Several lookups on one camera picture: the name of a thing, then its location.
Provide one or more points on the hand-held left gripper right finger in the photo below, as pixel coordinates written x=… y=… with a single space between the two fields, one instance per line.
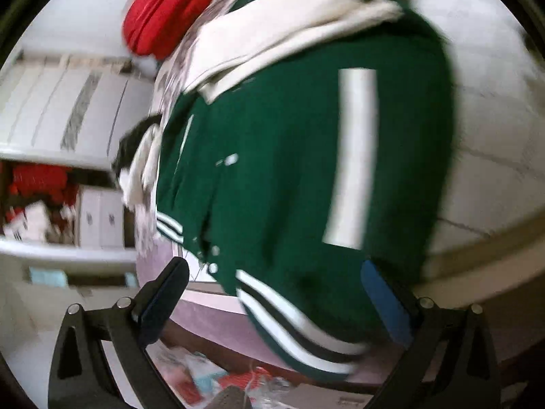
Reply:
x=388 y=303

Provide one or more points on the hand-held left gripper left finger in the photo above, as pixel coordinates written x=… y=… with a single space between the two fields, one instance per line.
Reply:
x=154 y=324

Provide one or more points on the green varsity jacket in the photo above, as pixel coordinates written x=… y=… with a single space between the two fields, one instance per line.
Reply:
x=272 y=170

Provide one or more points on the pile of clutter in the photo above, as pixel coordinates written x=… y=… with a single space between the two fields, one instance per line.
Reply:
x=238 y=385

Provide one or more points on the teal box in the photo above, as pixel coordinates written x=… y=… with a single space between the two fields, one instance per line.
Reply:
x=47 y=276

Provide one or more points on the white drawer box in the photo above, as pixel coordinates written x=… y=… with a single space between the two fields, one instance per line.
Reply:
x=101 y=218

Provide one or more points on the black and white garment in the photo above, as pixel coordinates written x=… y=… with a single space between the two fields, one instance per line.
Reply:
x=127 y=145

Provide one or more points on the red items on shelf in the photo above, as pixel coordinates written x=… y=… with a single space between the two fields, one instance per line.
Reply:
x=40 y=181

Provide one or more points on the white wardrobe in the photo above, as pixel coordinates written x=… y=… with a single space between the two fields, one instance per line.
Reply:
x=51 y=102

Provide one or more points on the floral patterned cloth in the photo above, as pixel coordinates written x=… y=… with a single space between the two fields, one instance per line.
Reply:
x=174 y=68

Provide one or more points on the red garment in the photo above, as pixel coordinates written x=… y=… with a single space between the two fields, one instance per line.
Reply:
x=166 y=12

